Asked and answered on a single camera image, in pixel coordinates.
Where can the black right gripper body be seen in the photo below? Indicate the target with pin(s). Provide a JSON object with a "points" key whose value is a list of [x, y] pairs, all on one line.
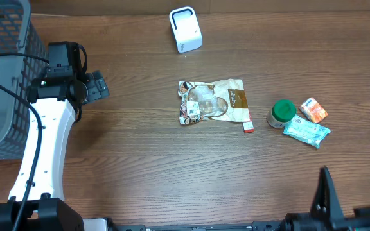
{"points": [[369, 222]]}

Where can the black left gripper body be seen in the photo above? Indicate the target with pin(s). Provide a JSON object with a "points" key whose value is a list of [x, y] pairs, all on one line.
{"points": [[98, 85]]}

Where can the teal snack packet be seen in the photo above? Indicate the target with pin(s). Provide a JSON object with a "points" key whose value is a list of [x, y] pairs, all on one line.
{"points": [[306, 131]]}

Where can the orange small packet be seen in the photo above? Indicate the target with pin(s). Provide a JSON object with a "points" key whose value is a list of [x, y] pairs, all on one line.
{"points": [[313, 110]]}

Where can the green lid jar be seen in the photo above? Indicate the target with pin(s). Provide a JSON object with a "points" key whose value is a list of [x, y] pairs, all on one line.
{"points": [[281, 113]]}

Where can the red stick packet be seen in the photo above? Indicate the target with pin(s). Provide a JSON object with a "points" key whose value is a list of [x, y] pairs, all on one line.
{"points": [[248, 126]]}

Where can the grey plastic mesh basket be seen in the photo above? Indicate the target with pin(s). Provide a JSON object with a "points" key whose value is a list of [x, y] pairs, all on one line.
{"points": [[22, 57]]}

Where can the beige cookie pouch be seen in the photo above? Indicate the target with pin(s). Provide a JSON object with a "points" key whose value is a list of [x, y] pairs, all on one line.
{"points": [[223, 100]]}

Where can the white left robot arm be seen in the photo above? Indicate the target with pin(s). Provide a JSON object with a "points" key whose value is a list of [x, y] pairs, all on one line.
{"points": [[54, 99]]}

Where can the white barcode scanner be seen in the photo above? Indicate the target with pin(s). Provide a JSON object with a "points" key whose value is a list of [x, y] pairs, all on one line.
{"points": [[186, 29]]}

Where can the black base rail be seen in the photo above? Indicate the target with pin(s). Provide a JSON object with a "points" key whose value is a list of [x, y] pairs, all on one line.
{"points": [[185, 227]]}

